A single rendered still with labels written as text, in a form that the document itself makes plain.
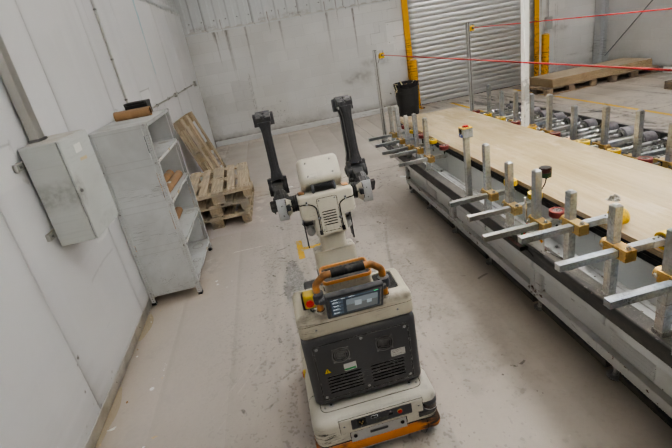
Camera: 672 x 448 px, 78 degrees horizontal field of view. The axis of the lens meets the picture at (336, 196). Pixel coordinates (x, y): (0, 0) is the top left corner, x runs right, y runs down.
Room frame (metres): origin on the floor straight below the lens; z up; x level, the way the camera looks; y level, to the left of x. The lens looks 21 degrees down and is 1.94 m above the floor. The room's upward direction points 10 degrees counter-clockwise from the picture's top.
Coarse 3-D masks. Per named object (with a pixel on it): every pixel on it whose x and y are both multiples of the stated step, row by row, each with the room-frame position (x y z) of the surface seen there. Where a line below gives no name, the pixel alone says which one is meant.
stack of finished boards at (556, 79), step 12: (612, 60) 9.57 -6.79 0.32; (624, 60) 9.29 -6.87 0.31; (636, 60) 9.02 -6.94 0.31; (648, 60) 8.92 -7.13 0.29; (564, 72) 9.16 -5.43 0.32; (576, 72) 8.90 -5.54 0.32; (588, 72) 8.71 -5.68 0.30; (600, 72) 8.75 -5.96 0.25; (612, 72) 8.78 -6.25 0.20; (540, 84) 8.96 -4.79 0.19; (552, 84) 8.58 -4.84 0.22; (564, 84) 8.62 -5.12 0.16
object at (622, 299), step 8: (640, 288) 1.15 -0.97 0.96; (648, 288) 1.14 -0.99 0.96; (656, 288) 1.13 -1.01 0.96; (664, 288) 1.13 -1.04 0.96; (608, 296) 1.14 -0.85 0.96; (616, 296) 1.13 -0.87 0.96; (624, 296) 1.12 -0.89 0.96; (632, 296) 1.12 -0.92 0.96; (640, 296) 1.12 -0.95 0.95; (648, 296) 1.12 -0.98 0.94; (656, 296) 1.13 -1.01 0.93; (608, 304) 1.11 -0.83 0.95; (616, 304) 1.11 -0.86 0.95; (624, 304) 1.11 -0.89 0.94
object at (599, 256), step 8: (640, 240) 1.43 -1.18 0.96; (648, 240) 1.42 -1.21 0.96; (656, 240) 1.41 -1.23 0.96; (664, 240) 1.40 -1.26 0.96; (640, 248) 1.40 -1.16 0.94; (648, 248) 1.40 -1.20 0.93; (584, 256) 1.39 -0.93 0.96; (592, 256) 1.38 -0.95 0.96; (600, 256) 1.37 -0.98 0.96; (608, 256) 1.38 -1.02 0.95; (616, 256) 1.38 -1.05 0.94; (560, 264) 1.36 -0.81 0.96; (568, 264) 1.36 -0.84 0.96; (576, 264) 1.36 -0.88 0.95; (584, 264) 1.37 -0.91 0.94
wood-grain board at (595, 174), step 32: (448, 128) 3.95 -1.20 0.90; (480, 128) 3.74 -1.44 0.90; (512, 128) 3.55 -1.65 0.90; (480, 160) 2.88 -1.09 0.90; (512, 160) 2.76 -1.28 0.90; (544, 160) 2.65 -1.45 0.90; (576, 160) 2.54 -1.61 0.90; (608, 160) 2.44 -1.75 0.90; (544, 192) 2.15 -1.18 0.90; (608, 192) 2.01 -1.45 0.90; (640, 192) 1.94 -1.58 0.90; (640, 224) 1.64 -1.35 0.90
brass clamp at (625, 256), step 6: (600, 240) 1.48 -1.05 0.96; (606, 240) 1.45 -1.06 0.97; (606, 246) 1.44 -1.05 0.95; (612, 246) 1.41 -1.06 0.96; (618, 246) 1.40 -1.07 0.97; (624, 246) 1.39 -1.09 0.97; (618, 252) 1.38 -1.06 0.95; (624, 252) 1.36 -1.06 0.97; (630, 252) 1.35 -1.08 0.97; (636, 252) 1.35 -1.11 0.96; (618, 258) 1.38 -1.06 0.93; (624, 258) 1.35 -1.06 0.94; (630, 258) 1.35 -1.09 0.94
